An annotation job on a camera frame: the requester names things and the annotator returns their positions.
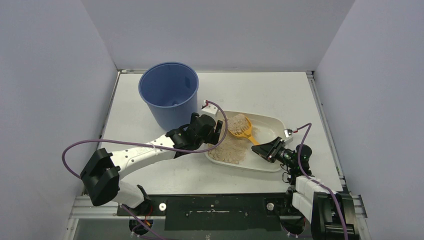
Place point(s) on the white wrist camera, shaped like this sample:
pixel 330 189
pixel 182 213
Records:
pixel 209 109
pixel 288 133

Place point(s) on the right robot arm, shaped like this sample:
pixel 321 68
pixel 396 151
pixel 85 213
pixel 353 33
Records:
pixel 331 214

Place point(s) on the blue plastic bucket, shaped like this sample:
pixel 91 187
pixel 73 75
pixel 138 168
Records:
pixel 170 91

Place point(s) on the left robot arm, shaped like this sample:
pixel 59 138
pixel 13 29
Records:
pixel 103 175

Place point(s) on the orange litter scoop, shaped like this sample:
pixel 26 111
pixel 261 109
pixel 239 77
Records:
pixel 240 126

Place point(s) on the tan cat litter pile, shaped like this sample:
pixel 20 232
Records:
pixel 232 150

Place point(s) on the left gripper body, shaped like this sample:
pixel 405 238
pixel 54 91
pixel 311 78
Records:
pixel 216 129

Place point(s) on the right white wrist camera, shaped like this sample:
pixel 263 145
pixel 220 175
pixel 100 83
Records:
pixel 288 133

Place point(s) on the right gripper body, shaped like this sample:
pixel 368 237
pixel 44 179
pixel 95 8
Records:
pixel 274 151

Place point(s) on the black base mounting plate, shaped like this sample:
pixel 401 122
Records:
pixel 222 212

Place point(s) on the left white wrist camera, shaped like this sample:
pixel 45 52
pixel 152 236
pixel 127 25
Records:
pixel 209 109

